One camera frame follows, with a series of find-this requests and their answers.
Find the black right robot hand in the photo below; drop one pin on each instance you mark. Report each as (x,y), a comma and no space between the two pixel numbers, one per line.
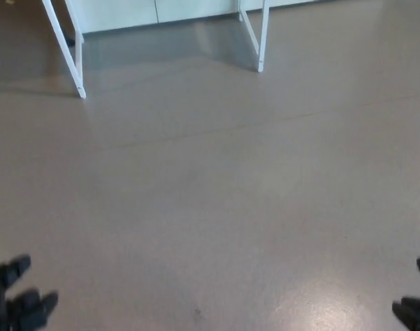
(414,312)

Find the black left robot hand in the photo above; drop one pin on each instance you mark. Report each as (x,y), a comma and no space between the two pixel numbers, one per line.
(21,308)

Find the small black floor object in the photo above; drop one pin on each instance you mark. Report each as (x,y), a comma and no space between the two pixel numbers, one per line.
(70,41)

